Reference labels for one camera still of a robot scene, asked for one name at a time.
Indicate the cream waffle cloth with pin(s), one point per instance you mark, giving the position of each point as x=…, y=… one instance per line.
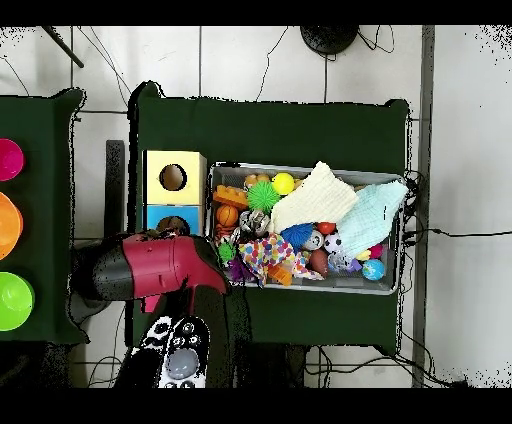
x=316, y=200

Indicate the green cloth side table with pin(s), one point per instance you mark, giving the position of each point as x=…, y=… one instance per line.
x=44, y=200

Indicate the black round stand base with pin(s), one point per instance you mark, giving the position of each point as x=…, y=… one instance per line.
x=328, y=38

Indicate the wooden box with three holes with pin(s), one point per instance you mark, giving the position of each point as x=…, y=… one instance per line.
x=176, y=196

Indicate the large green spiky ball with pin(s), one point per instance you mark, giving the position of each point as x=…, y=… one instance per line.
x=262, y=196

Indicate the blue globe ball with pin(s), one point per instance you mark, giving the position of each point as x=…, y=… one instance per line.
x=373, y=269

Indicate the long orange toy block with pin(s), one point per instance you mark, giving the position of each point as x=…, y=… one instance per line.
x=230, y=196

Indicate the orange bowl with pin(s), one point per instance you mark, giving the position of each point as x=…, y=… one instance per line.
x=8, y=226

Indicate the mint waffle cloth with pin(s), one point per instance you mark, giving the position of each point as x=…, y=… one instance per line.
x=372, y=220

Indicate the orange toy basketball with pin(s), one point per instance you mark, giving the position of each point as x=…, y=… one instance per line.
x=227, y=215

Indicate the silver mesh bin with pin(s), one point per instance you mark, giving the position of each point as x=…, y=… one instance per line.
x=352, y=284

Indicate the pink bowl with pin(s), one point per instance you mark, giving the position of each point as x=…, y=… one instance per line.
x=10, y=160

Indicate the green bowl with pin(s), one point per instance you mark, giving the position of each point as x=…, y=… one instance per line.
x=14, y=302

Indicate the grey stand foot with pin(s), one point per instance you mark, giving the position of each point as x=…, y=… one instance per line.
x=82, y=312

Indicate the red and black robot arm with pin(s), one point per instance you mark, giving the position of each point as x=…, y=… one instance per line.
x=160, y=268

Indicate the black flat bar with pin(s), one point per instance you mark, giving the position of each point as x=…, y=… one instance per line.
x=114, y=192

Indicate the black rod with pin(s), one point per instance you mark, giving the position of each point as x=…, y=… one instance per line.
x=64, y=48

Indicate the colourful dotted cloth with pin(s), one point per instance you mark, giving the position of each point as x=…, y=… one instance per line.
x=266, y=252

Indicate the dark green table cloth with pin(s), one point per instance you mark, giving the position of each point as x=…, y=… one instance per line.
x=260, y=132

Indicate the yellow ball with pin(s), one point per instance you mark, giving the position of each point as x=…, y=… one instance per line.
x=282, y=183

